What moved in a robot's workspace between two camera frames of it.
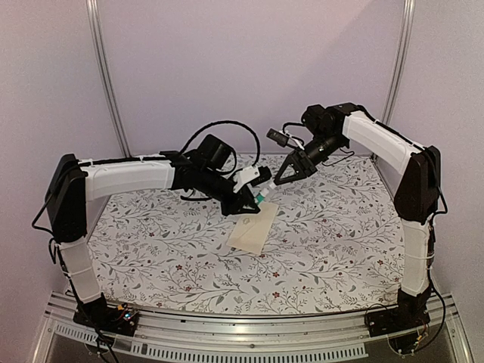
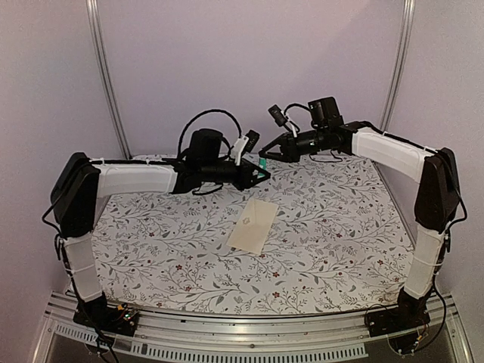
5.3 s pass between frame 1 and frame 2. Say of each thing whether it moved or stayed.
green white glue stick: moved
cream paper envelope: stayed
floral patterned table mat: stayed
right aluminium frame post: stayed
